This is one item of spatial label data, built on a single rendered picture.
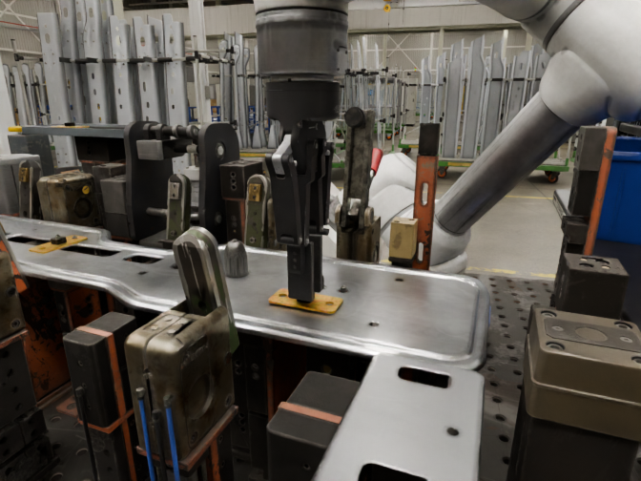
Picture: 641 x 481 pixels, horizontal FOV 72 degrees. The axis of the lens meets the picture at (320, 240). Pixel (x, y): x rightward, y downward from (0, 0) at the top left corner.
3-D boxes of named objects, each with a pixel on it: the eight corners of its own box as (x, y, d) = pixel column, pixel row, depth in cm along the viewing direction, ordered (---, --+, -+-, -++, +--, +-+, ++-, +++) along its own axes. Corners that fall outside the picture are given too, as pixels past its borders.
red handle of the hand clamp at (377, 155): (339, 212, 67) (364, 145, 76) (341, 221, 68) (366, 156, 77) (365, 215, 65) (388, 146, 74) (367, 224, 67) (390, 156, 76)
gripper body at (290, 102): (321, 77, 40) (321, 179, 42) (350, 80, 47) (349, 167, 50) (249, 78, 42) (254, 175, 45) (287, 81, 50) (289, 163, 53)
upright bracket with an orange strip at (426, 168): (399, 421, 76) (419, 123, 61) (400, 416, 77) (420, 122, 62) (416, 426, 75) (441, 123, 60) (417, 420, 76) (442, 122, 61)
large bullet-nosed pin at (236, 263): (221, 286, 61) (217, 240, 59) (234, 278, 64) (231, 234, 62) (240, 289, 60) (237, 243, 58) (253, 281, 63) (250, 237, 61)
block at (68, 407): (53, 410, 79) (20, 259, 70) (111, 370, 90) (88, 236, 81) (76, 418, 77) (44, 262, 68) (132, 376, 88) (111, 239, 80)
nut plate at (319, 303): (266, 303, 52) (266, 293, 52) (280, 289, 55) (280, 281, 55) (333, 314, 49) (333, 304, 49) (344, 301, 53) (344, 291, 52)
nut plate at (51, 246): (43, 254, 69) (42, 246, 68) (27, 251, 70) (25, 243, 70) (89, 239, 76) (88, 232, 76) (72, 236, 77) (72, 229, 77)
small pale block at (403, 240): (379, 433, 73) (389, 221, 62) (383, 419, 77) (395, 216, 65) (400, 439, 72) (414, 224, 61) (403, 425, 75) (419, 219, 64)
